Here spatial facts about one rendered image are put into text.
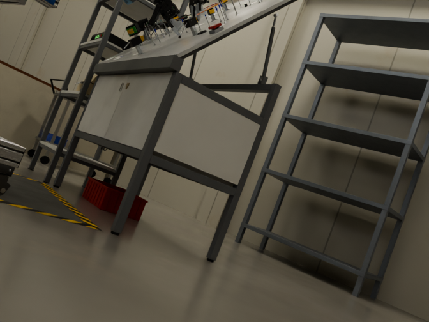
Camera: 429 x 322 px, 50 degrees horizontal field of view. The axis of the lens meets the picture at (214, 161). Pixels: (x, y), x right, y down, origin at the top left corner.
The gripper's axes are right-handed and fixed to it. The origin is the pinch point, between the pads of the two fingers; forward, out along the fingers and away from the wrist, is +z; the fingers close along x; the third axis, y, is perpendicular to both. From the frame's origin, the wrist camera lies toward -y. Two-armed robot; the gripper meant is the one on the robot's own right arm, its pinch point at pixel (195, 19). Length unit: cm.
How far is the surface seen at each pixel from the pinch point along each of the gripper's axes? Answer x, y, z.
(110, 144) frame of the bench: 25, -44, 65
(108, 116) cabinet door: 42, -35, 50
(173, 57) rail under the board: -25.0, -33.3, 23.6
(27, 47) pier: 673, 127, -71
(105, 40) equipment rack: 94, -7, -1
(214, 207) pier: 184, 153, 160
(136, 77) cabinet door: 21.7, -26.6, 29.3
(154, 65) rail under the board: -6.4, -32.2, 25.4
